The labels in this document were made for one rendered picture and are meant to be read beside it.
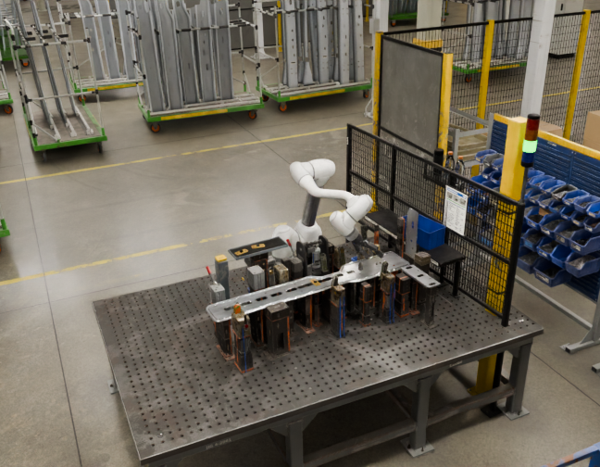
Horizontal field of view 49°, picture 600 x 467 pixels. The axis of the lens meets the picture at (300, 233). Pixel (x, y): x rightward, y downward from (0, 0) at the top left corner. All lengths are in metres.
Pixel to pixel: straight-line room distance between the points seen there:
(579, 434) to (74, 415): 3.40
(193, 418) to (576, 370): 2.96
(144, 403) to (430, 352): 1.69
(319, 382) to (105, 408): 1.77
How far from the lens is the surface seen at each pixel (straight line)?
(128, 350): 4.21
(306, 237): 4.80
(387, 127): 6.84
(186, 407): 3.71
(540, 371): 5.25
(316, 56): 12.11
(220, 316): 3.84
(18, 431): 4.96
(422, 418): 4.27
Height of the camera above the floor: 3.10
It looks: 26 degrees down
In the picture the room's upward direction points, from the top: 1 degrees counter-clockwise
